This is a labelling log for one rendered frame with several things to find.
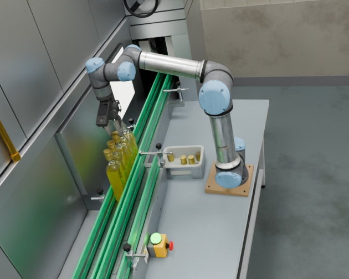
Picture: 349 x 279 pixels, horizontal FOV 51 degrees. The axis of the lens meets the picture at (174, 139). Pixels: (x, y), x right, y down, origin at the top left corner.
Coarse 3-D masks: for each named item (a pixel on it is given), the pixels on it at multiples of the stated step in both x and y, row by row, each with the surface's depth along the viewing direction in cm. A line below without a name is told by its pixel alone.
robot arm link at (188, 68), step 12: (132, 48) 153; (144, 60) 150; (156, 60) 150; (168, 60) 149; (180, 60) 149; (192, 60) 149; (204, 60) 148; (168, 72) 151; (180, 72) 149; (192, 72) 148; (204, 72) 146; (228, 72) 142
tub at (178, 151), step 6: (168, 150) 204; (174, 150) 203; (180, 150) 203; (186, 150) 202; (192, 150) 201; (198, 150) 201; (174, 156) 206; (180, 156) 205; (186, 156) 204; (168, 162) 204; (174, 162) 203; (180, 162) 202; (198, 162) 199
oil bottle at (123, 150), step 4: (120, 148) 167; (124, 148) 168; (120, 152) 166; (124, 152) 167; (128, 152) 171; (124, 156) 167; (128, 156) 171; (128, 160) 171; (128, 164) 171; (128, 168) 172
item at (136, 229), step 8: (152, 168) 172; (152, 176) 171; (152, 184) 170; (144, 192) 159; (144, 200) 157; (144, 208) 158; (136, 216) 148; (144, 216) 156; (136, 224) 146; (136, 232) 147; (128, 240) 139; (136, 240) 146; (120, 264) 131; (128, 264) 136; (120, 272) 128; (128, 272) 135
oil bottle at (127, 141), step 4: (124, 140) 172; (128, 140) 173; (124, 144) 171; (128, 144) 172; (128, 148) 172; (132, 148) 178; (132, 152) 178; (132, 156) 177; (132, 160) 177; (132, 164) 178
